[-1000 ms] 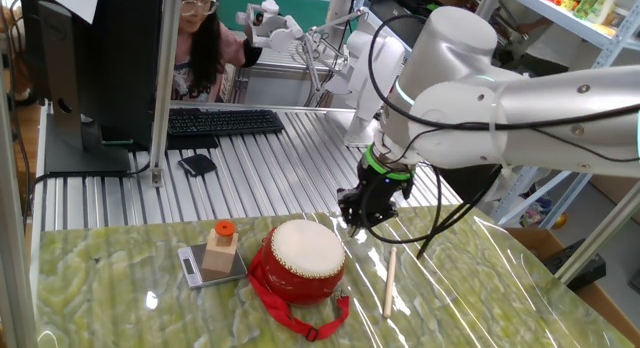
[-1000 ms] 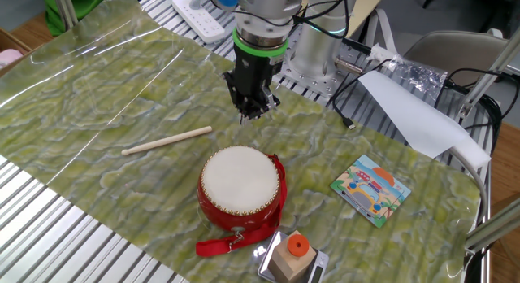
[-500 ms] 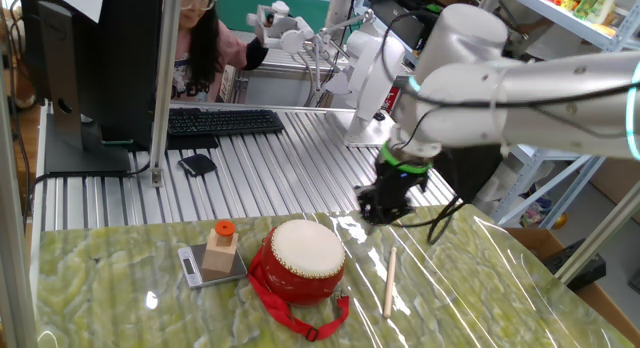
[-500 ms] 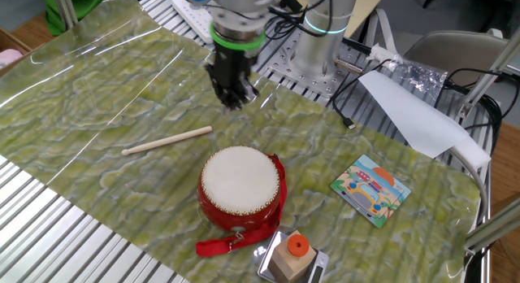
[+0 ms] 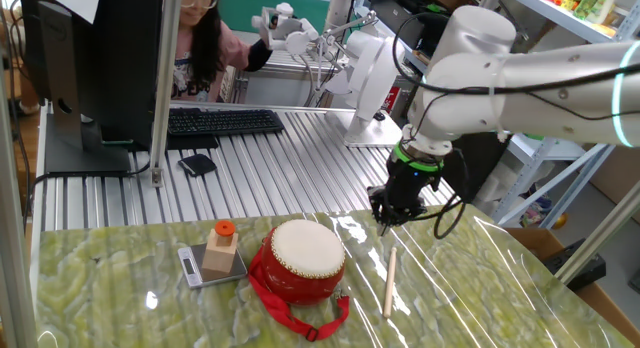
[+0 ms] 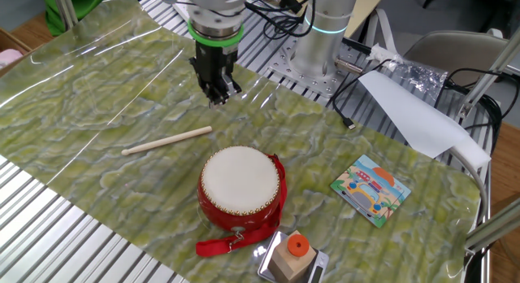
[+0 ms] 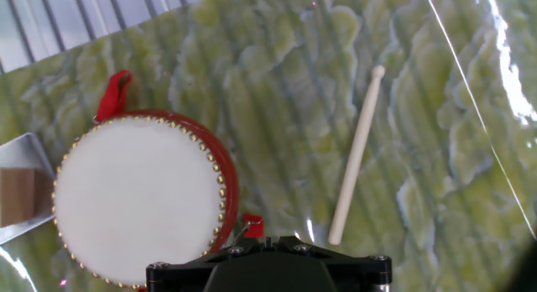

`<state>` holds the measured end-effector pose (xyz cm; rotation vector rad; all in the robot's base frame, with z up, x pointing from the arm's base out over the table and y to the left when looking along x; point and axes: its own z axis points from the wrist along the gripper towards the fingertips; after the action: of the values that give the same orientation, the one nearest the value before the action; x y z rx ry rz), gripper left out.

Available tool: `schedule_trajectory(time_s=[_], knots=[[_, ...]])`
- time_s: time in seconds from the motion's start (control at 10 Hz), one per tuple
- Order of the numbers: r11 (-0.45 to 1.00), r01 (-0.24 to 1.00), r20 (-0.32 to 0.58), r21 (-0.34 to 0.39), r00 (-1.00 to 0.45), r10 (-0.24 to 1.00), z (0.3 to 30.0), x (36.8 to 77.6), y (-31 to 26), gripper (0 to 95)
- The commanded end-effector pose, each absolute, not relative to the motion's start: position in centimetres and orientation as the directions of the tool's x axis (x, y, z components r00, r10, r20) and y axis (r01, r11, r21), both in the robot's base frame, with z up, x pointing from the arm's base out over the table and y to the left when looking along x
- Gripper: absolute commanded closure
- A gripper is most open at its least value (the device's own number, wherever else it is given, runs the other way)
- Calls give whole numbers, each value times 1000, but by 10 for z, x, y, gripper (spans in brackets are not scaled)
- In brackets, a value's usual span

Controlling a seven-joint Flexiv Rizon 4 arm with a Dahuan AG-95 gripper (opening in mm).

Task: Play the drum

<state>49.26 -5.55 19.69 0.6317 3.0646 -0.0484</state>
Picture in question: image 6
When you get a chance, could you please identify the silver base cable connector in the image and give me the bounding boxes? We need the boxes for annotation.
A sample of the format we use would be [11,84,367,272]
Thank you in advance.
[335,57,365,76]

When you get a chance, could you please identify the black usb cable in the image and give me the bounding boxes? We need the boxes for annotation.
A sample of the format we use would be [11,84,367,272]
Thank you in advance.
[331,59,393,131]

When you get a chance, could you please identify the pink soft item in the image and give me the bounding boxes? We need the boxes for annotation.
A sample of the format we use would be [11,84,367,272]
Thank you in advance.
[0,49,24,71]

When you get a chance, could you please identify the red drum white head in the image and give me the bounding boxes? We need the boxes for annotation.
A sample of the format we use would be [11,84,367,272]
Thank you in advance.
[197,145,285,233]

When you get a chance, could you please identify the wooden peg block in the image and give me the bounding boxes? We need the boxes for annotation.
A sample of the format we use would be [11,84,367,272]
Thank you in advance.
[268,229,318,283]

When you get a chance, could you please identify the white paper sheet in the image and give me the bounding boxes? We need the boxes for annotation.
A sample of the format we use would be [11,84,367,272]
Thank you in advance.
[357,69,492,170]

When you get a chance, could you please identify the green marble pattern mat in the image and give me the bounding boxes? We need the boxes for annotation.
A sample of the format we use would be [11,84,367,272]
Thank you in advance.
[0,0,483,283]

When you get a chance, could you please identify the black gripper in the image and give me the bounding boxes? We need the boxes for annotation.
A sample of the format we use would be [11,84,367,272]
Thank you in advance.
[188,42,243,109]

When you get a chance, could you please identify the cartoon car puzzle board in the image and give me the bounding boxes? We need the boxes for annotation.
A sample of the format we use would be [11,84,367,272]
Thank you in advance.
[329,154,412,229]

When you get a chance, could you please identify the orange ring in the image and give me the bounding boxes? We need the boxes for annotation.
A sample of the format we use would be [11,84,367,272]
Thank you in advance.
[286,233,310,259]

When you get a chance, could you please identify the grey curved hose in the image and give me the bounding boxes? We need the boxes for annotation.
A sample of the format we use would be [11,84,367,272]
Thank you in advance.
[448,146,488,225]

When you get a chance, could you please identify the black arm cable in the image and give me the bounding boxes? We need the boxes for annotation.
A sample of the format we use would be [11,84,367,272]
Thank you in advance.
[243,0,316,41]

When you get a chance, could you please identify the crumpled clear plastic bag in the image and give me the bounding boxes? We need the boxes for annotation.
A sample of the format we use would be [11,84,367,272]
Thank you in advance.
[367,42,448,101]

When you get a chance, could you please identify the black cable bundle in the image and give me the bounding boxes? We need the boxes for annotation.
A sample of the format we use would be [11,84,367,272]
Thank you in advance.
[444,67,520,154]

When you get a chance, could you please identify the silver digital pocket scale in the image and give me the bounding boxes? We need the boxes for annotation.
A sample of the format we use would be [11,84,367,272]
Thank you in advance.
[257,229,330,283]

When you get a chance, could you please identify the aluminium frame post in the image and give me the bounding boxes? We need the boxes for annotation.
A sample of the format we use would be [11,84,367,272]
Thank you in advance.
[462,197,520,255]
[51,0,79,32]
[457,28,520,120]

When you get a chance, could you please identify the red drum strap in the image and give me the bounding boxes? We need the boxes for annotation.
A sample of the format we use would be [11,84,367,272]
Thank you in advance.
[195,153,288,259]

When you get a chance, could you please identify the grey folding chair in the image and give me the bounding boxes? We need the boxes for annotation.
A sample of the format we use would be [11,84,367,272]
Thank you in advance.
[401,28,514,77]

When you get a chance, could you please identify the pale wooden drumstick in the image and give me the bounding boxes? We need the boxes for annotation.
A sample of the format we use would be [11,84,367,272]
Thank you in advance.
[120,125,214,157]

